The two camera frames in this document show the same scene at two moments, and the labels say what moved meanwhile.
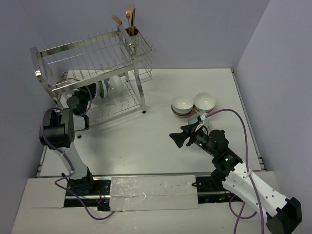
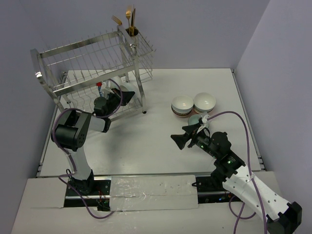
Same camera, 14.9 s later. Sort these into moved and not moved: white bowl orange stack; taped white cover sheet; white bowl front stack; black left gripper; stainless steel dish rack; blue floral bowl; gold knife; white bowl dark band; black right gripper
Moved: blue floral bowl; black left gripper; white bowl front stack
Not moved: black right gripper; stainless steel dish rack; white bowl orange stack; taped white cover sheet; white bowl dark band; gold knife
